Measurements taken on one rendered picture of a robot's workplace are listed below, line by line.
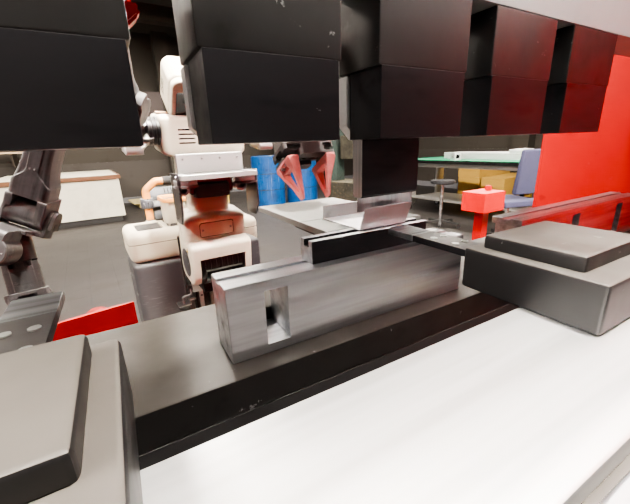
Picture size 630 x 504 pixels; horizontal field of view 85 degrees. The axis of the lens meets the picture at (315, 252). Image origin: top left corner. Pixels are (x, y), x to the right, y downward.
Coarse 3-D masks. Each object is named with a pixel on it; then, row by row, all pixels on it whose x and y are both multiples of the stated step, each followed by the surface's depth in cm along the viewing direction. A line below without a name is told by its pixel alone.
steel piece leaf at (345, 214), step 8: (328, 208) 55; (336, 208) 56; (344, 208) 57; (352, 208) 58; (328, 216) 56; (336, 216) 56; (344, 216) 56; (352, 216) 56; (360, 216) 56; (344, 224) 51; (352, 224) 50; (360, 224) 50
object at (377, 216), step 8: (368, 208) 46; (376, 208) 46; (384, 208) 47; (392, 208) 48; (400, 208) 49; (408, 208) 50; (368, 216) 47; (376, 216) 47; (384, 216) 48; (392, 216) 49; (400, 216) 50; (368, 224) 48; (376, 224) 48; (384, 224) 49
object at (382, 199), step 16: (368, 144) 44; (384, 144) 46; (400, 144) 47; (416, 144) 48; (368, 160) 45; (384, 160) 46; (400, 160) 48; (416, 160) 49; (368, 176) 45; (384, 176) 47; (400, 176) 48; (416, 176) 50; (368, 192) 46; (384, 192) 48; (400, 192) 49
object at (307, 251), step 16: (400, 224) 50; (416, 224) 51; (304, 240) 45; (320, 240) 44; (336, 240) 45; (352, 240) 46; (368, 240) 48; (384, 240) 49; (400, 240) 51; (304, 256) 45; (320, 256) 44; (336, 256) 45
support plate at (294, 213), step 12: (276, 204) 71; (288, 204) 71; (300, 204) 70; (312, 204) 70; (324, 204) 69; (276, 216) 62; (288, 216) 59; (300, 216) 58; (312, 216) 58; (408, 216) 55; (312, 228) 51; (324, 228) 50; (336, 228) 49
